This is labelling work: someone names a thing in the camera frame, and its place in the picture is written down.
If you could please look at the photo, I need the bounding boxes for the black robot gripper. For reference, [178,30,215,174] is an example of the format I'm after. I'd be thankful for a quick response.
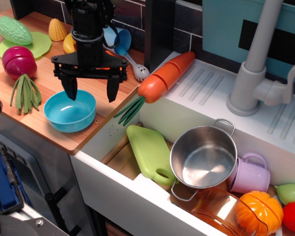
[52,30,128,102]

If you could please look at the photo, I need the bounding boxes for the blue plastic bowl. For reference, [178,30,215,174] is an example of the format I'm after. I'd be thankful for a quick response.
[44,89,96,133]

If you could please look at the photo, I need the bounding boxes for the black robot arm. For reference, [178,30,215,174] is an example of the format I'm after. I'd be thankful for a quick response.
[51,0,128,102]

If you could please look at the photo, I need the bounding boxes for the small orange toy carrot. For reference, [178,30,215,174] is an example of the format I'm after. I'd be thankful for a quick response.
[96,67,111,70]

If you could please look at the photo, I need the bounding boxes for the yellow toy banana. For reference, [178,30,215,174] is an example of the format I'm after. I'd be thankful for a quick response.
[62,33,76,54]

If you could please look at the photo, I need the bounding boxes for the grey slotted toy spoon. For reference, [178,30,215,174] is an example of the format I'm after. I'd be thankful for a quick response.
[104,46,150,82]

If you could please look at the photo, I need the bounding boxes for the light blue plastic cup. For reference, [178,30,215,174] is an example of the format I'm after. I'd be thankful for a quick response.
[103,26,131,56]

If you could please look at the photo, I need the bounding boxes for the yellow toy corn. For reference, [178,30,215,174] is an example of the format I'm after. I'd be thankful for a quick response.
[49,18,67,42]

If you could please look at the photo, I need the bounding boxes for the large orange toy carrot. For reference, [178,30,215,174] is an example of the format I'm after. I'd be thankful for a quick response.
[114,52,196,126]

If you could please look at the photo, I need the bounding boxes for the light green plastic plate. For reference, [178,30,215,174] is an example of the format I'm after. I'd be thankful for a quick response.
[0,31,52,59]

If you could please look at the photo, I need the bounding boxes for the green felt leaves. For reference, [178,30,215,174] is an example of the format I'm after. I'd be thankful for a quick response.
[9,74,42,115]

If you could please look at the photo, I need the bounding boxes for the purple toy onion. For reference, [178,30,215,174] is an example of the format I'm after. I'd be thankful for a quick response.
[2,46,37,81]

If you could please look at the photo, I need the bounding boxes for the green toy bitter gourd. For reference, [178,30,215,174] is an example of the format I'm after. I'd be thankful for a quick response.
[0,16,33,45]

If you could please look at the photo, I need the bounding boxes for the green plastic cutting board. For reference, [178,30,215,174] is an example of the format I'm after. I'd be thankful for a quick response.
[126,125,176,186]

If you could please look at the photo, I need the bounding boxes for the white toy sink unit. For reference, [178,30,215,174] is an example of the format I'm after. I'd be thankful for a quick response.
[71,60,295,236]

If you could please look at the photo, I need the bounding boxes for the stainless steel pot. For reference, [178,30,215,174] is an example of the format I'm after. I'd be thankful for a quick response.
[170,118,237,202]

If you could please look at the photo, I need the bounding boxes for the blue plastic clamp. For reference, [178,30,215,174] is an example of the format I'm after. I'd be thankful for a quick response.
[0,149,24,215]

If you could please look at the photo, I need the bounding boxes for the grey toy faucet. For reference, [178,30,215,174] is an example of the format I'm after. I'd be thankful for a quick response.
[227,0,295,117]

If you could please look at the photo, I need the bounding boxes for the lilac plastic mug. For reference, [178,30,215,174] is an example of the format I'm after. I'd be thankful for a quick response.
[229,152,270,194]

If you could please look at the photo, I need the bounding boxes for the transparent orange plastic container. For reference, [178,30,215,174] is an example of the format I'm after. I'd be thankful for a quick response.
[191,188,268,236]

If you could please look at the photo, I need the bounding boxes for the orange toy pumpkin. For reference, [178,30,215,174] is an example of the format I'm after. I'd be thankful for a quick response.
[235,191,284,236]

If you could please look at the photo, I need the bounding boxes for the green toy pear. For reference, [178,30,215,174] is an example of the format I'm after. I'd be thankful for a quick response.
[274,183,295,205]

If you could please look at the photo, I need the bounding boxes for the red toy strawberry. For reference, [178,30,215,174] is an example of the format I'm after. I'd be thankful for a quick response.
[283,202,295,232]

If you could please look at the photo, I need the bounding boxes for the black vertical post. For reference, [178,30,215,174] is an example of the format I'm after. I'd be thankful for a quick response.
[144,0,176,72]

